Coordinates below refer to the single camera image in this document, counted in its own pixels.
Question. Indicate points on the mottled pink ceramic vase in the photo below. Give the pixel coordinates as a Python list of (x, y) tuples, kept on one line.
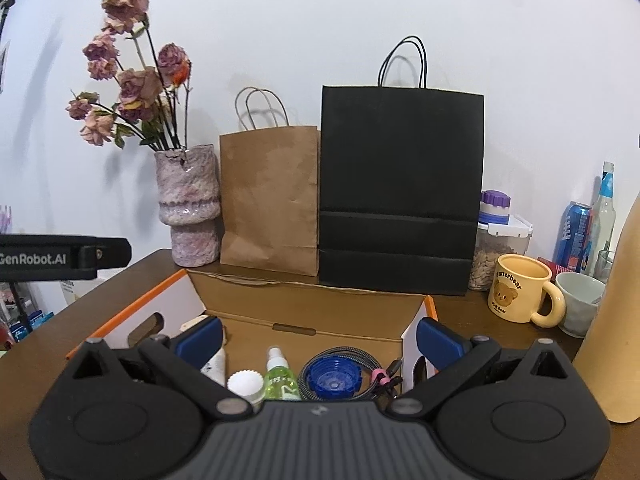
[(189, 205)]

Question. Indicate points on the cream thermos jug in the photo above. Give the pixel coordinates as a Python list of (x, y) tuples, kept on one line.
[(617, 335)]

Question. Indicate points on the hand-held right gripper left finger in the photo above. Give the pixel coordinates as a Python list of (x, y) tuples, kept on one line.
[(200, 342)]

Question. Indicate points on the clear white-lidded food container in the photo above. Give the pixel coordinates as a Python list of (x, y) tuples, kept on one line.
[(492, 255)]

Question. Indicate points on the red small box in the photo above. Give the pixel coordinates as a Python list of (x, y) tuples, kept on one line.
[(555, 265)]

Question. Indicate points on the blue-labelled glass bottle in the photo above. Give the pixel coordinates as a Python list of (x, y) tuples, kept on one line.
[(602, 220)]

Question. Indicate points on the yellow bear mug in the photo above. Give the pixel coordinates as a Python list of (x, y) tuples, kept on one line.
[(520, 292)]

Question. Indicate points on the translucent white-capped jar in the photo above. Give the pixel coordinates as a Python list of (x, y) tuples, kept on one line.
[(245, 386)]

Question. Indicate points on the red cardboard box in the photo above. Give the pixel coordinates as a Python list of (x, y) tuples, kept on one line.
[(310, 310)]

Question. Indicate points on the green spray bottle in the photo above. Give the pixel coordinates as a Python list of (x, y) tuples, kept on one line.
[(279, 380)]

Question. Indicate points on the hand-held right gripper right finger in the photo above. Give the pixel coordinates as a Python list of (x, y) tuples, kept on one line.
[(440, 342)]

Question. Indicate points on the black paper bag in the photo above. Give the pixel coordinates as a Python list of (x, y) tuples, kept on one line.
[(400, 190)]

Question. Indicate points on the blue ribbed lid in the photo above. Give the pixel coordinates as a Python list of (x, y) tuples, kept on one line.
[(332, 380)]

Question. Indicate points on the brown paper bag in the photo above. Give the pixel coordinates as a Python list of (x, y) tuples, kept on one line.
[(270, 200)]

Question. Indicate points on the purple-lidded white jar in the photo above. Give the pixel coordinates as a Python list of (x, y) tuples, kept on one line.
[(495, 207)]

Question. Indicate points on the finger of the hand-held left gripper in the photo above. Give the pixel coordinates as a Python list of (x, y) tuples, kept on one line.
[(112, 254)]

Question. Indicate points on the blue drink can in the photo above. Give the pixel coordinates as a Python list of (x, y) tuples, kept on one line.
[(575, 235)]

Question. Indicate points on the clear drinking glass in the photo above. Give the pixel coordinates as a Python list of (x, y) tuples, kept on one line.
[(605, 265)]

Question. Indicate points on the dried pink roses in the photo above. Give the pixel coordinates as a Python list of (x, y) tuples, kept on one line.
[(132, 80)]

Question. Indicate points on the grey ceramic cup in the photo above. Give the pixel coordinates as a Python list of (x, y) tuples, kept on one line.
[(580, 305)]

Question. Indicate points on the white spray bottle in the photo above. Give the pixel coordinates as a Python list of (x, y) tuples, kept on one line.
[(216, 366)]

